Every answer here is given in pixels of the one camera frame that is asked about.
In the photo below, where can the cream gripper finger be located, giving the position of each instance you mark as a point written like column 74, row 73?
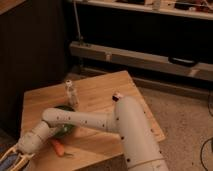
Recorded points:
column 9, row 158
column 21, row 161

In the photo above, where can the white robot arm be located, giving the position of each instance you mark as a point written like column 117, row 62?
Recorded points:
column 141, row 149

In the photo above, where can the black case handle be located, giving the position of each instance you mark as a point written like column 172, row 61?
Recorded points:
column 186, row 63

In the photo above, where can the clear plastic bottle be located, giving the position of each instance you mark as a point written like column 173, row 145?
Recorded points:
column 71, row 93

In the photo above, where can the orange toy carrot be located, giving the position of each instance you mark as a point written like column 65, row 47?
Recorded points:
column 59, row 148

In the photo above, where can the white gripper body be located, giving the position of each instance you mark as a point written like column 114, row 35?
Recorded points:
column 29, row 143

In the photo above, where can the metal stand pole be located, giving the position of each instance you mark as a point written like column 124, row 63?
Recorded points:
column 79, row 35

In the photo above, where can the green ceramic cup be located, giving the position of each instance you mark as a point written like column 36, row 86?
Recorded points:
column 62, row 130

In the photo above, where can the cluttered white shelf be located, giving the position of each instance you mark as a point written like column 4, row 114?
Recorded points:
column 145, row 8

